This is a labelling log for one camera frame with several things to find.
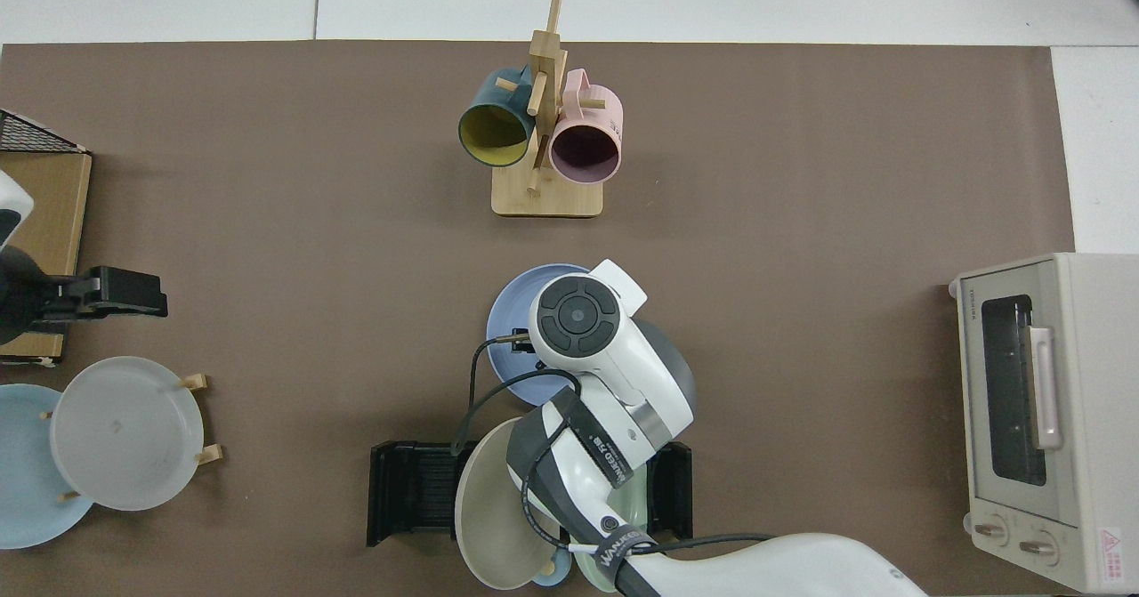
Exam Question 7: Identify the brown table cloth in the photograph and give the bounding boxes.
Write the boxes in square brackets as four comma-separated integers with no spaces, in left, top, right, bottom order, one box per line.
[0,41,1075,597]

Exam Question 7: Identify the wooden mug stand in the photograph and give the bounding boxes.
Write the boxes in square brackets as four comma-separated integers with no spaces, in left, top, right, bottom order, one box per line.
[491,0,606,218]

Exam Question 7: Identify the pale toaster oven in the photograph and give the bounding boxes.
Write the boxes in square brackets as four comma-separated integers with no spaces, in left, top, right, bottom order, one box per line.
[948,252,1139,594]

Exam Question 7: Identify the pink mug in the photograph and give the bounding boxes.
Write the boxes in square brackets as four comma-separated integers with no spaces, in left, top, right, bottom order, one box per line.
[548,69,624,185]

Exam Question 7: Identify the green plate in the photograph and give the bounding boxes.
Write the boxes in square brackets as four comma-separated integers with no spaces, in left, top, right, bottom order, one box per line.
[569,455,657,593]

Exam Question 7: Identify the wire basket with wooden floor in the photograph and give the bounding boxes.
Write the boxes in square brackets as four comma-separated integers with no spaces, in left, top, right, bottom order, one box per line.
[0,108,93,368]

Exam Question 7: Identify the light blue plate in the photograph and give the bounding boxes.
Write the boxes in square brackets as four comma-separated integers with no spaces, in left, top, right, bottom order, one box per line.
[0,383,94,550]

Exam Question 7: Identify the pale grey plate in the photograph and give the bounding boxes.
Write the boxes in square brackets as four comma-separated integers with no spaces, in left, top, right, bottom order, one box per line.
[49,356,206,512]

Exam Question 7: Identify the beige plate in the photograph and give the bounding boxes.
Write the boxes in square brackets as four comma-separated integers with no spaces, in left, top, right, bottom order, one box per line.
[454,416,570,591]

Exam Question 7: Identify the small blue round thing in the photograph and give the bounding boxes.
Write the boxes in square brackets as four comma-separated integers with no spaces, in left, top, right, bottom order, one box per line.
[531,548,573,587]

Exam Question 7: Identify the wooden plate stand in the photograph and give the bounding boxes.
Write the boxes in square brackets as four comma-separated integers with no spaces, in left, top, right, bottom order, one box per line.
[40,373,223,503]

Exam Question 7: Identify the black dish rack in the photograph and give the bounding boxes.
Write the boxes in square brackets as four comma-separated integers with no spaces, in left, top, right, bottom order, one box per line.
[367,440,693,549]

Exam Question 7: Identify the dark teal mug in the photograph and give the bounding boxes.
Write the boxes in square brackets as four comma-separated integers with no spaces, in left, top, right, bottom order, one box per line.
[457,66,537,168]

